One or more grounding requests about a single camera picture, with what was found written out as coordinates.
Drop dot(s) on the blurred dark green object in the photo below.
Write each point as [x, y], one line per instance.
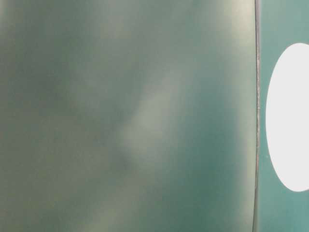
[127, 115]

